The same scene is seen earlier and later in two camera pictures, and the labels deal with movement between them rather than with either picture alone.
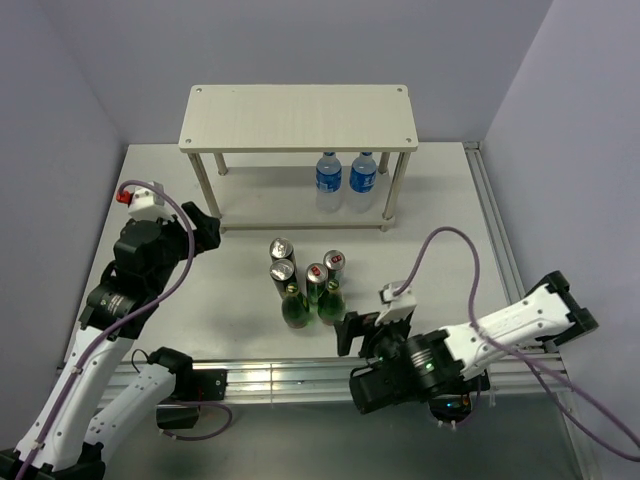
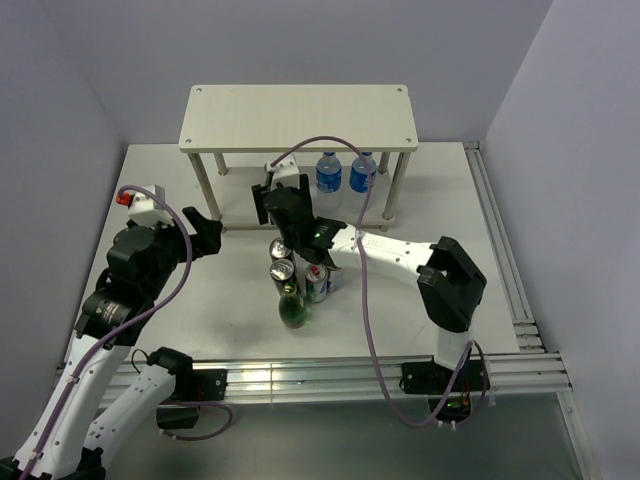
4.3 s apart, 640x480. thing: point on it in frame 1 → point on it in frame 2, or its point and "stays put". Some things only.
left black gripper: [206, 235] stays put
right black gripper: [353, 324] → [261, 210]
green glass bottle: [295, 307] stays put
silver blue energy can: [316, 278] stays put
